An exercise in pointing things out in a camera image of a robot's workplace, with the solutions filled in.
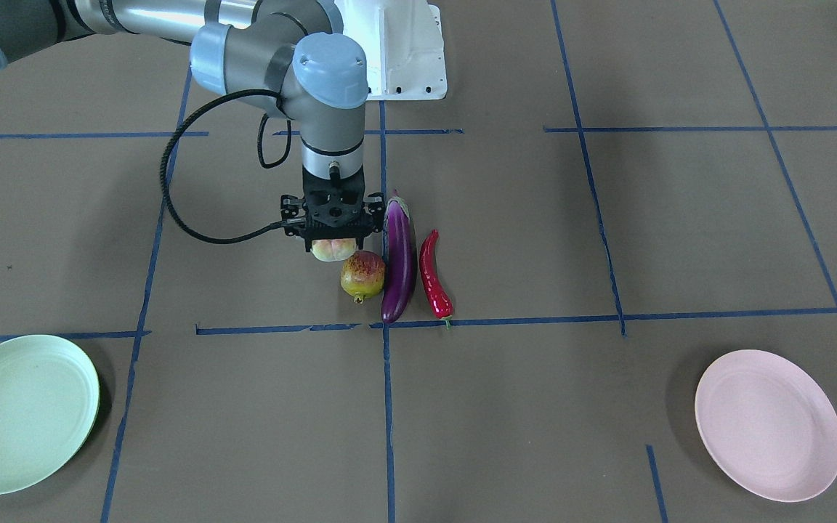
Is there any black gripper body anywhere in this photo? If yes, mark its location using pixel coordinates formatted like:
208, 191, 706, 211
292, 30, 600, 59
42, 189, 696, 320
279, 169, 384, 242

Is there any peach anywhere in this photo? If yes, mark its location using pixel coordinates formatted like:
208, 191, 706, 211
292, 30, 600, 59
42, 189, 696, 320
311, 238, 358, 262

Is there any red yellow pomegranate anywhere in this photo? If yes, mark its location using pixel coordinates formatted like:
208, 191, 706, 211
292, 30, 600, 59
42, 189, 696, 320
340, 251, 386, 304

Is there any purple eggplant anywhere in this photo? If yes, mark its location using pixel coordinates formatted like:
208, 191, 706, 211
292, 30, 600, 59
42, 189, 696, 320
381, 192, 416, 325

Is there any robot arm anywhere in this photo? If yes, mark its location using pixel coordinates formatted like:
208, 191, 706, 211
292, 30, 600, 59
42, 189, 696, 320
0, 1, 386, 251

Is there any red chili pepper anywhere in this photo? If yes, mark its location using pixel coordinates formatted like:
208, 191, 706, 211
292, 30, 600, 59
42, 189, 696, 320
418, 230, 454, 330

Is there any green plate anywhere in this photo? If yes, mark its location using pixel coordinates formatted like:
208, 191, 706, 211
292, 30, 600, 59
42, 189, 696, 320
0, 335, 102, 495

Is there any pink plate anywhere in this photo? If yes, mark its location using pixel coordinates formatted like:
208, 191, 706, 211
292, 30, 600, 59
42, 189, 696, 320
694, 349, 837, 503

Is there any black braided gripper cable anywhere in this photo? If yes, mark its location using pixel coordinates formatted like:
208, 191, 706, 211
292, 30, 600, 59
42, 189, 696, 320
160, 89, 304, 245

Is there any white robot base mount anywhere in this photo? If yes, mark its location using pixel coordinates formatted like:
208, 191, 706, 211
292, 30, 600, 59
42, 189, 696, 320
336, 1, 448, 100

